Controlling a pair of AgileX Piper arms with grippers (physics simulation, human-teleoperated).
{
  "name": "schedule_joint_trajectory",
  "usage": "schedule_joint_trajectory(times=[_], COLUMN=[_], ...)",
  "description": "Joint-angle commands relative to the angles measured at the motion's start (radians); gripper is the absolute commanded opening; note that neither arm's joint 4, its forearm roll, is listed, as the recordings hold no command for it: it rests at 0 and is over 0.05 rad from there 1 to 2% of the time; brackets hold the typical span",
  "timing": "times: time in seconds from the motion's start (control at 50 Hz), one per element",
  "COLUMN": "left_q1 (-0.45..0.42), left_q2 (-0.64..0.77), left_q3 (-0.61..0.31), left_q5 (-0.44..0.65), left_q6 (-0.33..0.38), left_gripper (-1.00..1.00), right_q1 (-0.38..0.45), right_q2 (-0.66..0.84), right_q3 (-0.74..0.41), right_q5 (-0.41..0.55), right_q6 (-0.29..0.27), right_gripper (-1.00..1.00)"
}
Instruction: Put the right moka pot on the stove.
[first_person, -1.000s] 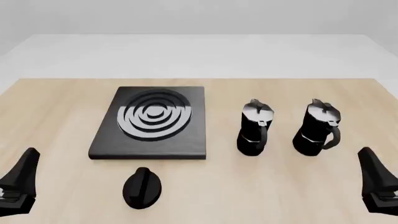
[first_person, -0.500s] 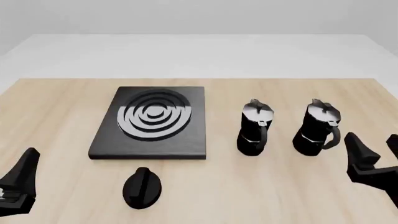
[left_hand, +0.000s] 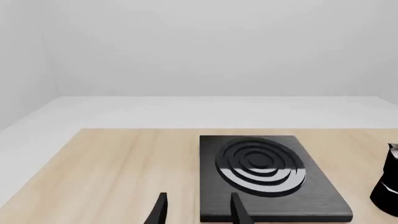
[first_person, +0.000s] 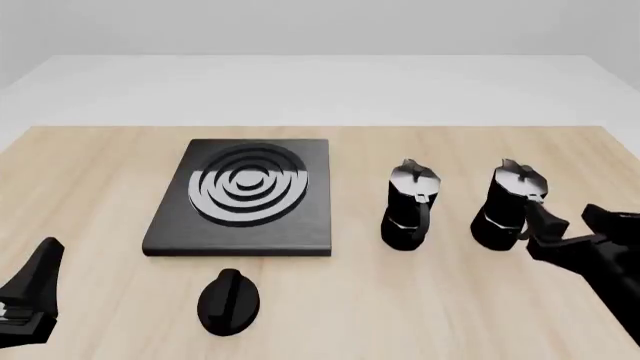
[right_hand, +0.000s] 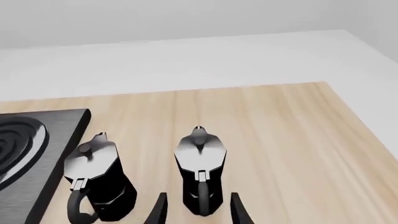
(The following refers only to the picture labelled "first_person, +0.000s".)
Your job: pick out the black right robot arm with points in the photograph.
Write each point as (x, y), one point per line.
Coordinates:
(620, 300)

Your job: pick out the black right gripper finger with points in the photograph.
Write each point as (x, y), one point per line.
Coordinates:
(546, 230)
(617, 227)

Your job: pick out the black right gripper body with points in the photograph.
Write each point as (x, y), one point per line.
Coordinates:
(570, 255)

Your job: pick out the flat black stove plate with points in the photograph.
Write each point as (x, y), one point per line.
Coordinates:
(300, 225)

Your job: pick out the black silver moka pot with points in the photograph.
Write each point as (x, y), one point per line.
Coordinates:
(500, 213)
(405, 210)

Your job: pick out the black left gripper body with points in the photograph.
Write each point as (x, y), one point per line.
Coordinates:
(30, 326)

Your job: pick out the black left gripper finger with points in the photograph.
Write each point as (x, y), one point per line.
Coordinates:
(42, 273)

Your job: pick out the round black stove knob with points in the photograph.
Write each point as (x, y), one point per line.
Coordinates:
(227, 303)

